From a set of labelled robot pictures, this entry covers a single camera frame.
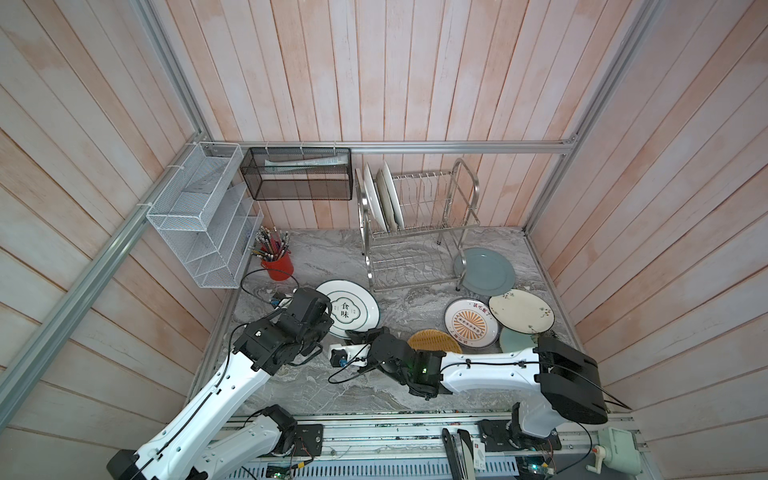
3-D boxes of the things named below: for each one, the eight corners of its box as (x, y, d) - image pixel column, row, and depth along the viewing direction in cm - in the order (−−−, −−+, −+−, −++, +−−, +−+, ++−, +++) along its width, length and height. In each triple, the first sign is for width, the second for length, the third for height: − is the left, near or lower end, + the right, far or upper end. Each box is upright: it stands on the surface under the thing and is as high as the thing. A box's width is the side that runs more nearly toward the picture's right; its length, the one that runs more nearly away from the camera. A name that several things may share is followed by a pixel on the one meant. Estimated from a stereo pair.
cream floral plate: (496, 337, 93) (501, 331, 90) (485, 296, 103) (489, 289, 99) (554, 337, 93) (561, 331, 89) (538, 296, 103) (543, 289, 99)
